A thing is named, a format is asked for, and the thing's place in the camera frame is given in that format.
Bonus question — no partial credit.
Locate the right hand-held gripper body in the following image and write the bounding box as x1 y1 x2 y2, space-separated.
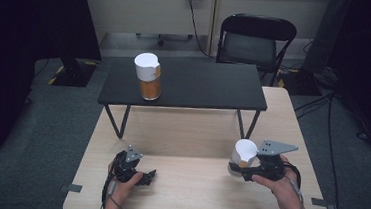
241 137 300 186

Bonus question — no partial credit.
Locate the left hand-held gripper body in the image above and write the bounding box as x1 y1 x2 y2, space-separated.
111 143 147 185

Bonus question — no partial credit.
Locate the glass jar with white lid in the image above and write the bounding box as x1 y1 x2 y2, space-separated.
227 137 260 180
131 51 165 103

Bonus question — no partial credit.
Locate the black raised shelf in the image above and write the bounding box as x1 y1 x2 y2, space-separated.
94 51 272 151

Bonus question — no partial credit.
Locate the person's left hand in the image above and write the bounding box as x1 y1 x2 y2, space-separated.
105 161 145 206

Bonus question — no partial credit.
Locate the person's right hand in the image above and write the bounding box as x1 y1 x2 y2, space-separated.
249 152 308 209

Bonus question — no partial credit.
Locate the grey tape strip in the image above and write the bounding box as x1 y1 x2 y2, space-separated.
58 182 84 195
310 197 339 209

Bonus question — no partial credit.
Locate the black folding chair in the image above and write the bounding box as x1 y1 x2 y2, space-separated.
213 11 299 89

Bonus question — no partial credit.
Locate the grey wheeled stand bar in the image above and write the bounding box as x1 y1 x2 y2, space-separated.
134 29 194 50

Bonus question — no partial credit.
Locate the dark curtain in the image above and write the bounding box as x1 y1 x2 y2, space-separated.
294 0 371 154

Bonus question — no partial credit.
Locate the black curtain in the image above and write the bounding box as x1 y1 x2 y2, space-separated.
0 0 107 182

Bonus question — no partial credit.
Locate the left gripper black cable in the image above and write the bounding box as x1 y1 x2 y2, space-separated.
99 157 134 209

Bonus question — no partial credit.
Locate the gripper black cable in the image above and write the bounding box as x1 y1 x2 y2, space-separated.
99 157 134 209
278 160 309 209

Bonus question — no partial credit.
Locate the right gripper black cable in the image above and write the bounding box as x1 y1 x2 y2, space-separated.
278 160 309 209

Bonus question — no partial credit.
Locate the black floor cable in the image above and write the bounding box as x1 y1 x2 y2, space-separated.
319 92 353 209

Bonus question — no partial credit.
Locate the black stand base plate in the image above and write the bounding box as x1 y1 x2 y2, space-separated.
276 66 325 98
48 55 99 89

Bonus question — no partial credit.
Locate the black wall socket cable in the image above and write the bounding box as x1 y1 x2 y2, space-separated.
182 0 222 60

